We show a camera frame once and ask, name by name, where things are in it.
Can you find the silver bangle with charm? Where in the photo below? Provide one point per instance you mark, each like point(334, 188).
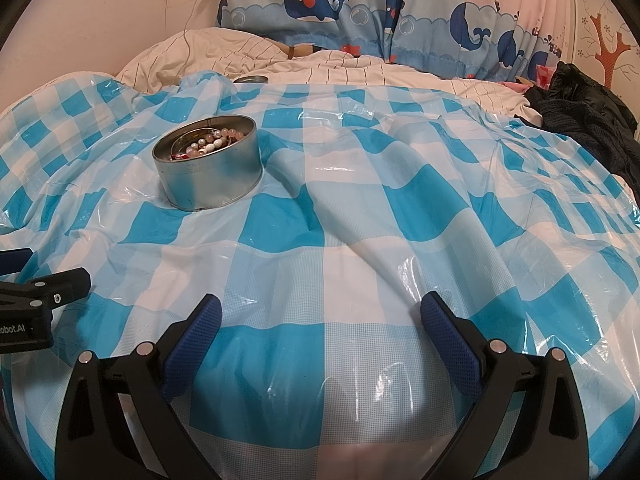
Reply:
point(194, 140)

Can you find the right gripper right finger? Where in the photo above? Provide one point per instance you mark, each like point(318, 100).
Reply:
point(549, 439)

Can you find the blue white checkered plastic sheet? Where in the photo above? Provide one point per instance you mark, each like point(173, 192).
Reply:
point(369, 198)

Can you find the white striped quilt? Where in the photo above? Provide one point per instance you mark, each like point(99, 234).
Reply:
point(236, 54)

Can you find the round silver metal tin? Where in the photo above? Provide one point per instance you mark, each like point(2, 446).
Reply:
point(229, 169)

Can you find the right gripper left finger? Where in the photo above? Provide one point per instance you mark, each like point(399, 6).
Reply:
point(93, 439)

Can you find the silver tin lid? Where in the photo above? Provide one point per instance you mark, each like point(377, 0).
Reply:
point(255, 79)

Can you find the black clothing pile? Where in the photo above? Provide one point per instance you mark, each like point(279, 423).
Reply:
point(579, 107)

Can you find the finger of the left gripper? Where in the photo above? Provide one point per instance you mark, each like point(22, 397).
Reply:
point(53, 291)
point(14, 260)

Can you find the blue whale print curtain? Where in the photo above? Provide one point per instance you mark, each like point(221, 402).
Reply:
point(497, 40)

